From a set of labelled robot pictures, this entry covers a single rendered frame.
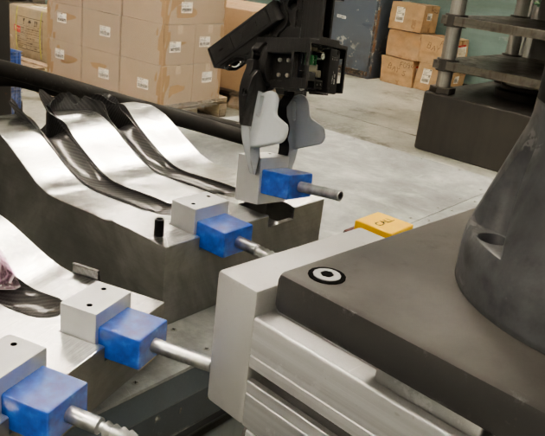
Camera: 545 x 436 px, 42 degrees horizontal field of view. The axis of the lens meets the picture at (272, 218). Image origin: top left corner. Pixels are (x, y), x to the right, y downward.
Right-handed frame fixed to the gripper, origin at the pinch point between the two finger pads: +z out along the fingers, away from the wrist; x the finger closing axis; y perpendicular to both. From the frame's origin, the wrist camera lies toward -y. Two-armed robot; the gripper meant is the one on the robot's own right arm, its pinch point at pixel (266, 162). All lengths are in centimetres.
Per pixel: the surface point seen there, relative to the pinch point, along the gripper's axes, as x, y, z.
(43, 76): 9, -61, -8
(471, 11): 631, -269, -119
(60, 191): -15.5, -17.5, 5.6
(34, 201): -16.8, -20.8, 7.2
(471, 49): 636, -266, -82
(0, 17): 16, -87, -19
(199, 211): -12.3, 1.9, 4.7
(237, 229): -10.5, 5.7, 6.1
